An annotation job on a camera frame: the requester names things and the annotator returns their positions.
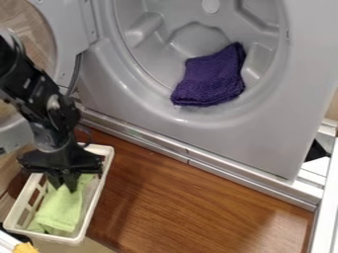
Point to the purple cloth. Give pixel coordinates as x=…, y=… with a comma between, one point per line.
x=211, y=77

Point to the washing machine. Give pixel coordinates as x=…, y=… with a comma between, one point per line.
x=198, y=82

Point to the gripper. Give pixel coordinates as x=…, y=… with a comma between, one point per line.
x=59, y=154

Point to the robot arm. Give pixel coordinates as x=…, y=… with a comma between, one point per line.
x=26, y=89

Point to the green cloth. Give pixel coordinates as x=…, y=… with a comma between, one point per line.
x=59, y=210

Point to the white basket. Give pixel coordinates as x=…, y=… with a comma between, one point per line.
x=83, y=210

